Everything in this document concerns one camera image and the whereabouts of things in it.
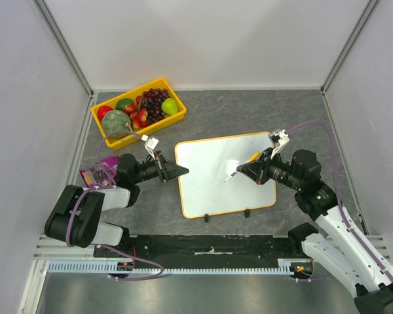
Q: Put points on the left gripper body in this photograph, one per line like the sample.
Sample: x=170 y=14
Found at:
x=162 y=173

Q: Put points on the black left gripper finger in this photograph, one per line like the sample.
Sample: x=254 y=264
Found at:
x=175 y=172
x=169 y=165

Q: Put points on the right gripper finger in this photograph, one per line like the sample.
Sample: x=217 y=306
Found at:
x=256 y=159
x=251 y=171

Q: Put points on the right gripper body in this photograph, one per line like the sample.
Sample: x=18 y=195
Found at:
x=263 y=167

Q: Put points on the white marker with yellow cap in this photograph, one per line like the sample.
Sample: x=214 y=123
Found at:
x=232 y=166

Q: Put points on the whiteboard with yellow frame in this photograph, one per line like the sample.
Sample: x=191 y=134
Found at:
x=207 y=189

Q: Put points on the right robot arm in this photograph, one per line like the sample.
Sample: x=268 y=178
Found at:
x=332 y=239

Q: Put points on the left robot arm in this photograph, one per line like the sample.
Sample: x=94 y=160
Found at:
x=75 y=218

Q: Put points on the yellow plastic bin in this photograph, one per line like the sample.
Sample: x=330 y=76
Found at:
x=117 y=144

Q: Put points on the red cherries cluster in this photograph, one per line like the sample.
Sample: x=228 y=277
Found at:
x=137 y=114

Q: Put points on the green pear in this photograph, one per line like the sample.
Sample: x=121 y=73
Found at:
x=170 y=106

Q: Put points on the purple snack bag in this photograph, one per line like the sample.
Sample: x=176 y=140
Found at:
x=101 y=173

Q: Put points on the green melon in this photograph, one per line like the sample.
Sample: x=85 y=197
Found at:
x=116 y=123

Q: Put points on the purple grape bunch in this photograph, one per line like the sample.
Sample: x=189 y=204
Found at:
x=152 y=101

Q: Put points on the green lime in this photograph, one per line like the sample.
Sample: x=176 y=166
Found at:
x=122 y=103

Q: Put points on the red apple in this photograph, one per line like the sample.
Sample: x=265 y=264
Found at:
x=102 y=111

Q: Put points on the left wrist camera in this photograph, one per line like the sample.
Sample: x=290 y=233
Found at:
x=150 y=144

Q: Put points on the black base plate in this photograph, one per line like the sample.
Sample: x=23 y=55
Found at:
x=211 y=250

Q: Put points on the cable duct rail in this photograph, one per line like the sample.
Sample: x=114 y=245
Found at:
x=116 y=267

